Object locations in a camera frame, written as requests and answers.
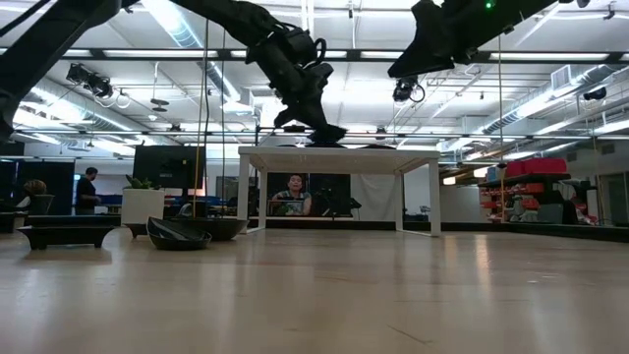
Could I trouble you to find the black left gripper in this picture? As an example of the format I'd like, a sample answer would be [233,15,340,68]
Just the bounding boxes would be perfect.
[245,27,348,145]

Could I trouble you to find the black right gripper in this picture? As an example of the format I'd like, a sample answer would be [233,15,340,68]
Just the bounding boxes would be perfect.
[387,0,512,80]

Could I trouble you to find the small black leaf-shaped plate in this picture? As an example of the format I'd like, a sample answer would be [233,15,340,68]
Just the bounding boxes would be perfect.
[145,216,213,252]

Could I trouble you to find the white perforated metal shelf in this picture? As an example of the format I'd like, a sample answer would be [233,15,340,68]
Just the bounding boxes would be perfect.
[238,146,442,238]

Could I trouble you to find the person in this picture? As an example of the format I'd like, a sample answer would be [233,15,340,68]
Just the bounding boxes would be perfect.
[75,166,103,216]
[270,172,314,217]
[22,179,56,216]

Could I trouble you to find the black overhead light bar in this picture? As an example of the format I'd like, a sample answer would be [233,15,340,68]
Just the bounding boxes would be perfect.
[0,47,629,63]

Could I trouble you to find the grey laptop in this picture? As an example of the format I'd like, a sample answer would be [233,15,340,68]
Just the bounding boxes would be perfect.
[267,199,306,217]

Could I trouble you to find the white hanging cloth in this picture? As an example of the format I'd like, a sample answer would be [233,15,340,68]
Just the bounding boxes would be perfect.
[350,172,407,222]

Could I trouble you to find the black wavy deep bowl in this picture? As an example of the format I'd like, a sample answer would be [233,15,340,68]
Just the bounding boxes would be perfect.
[169,217,250,242]

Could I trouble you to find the black monitor screen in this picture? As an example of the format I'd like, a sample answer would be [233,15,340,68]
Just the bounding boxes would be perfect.
[132,145,207,191]

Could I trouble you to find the red storage bins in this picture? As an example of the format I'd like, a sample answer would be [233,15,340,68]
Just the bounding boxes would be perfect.
[505,156,569,178]

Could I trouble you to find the green succulent plant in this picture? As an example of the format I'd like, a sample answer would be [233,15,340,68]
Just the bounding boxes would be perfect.
[125,174,161,192]

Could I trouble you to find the dark storage rack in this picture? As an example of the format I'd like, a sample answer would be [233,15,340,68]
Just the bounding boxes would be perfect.
[479,171,599,225]

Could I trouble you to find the white round plant pot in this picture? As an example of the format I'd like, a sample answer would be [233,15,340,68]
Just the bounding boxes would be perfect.
[121,188,166,220]

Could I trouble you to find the black partition panel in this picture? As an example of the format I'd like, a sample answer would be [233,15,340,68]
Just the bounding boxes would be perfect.
[0,156,76,217]

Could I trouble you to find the long black footed plate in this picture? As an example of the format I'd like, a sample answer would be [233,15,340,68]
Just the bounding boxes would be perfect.
[17,224,118,251]

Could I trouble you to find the black overhead camera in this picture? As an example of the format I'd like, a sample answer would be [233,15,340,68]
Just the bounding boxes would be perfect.
[391,76,427,104]
[66,62,115,99]

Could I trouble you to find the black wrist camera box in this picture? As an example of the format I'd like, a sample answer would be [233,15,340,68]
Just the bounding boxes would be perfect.
[287,29,319,60]

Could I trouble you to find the tan hanging cable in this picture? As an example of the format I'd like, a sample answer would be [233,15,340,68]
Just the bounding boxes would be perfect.
[495,33,506,222]

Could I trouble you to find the silver ventilation duct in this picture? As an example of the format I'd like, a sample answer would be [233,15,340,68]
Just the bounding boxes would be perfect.
[144,0,242,102]

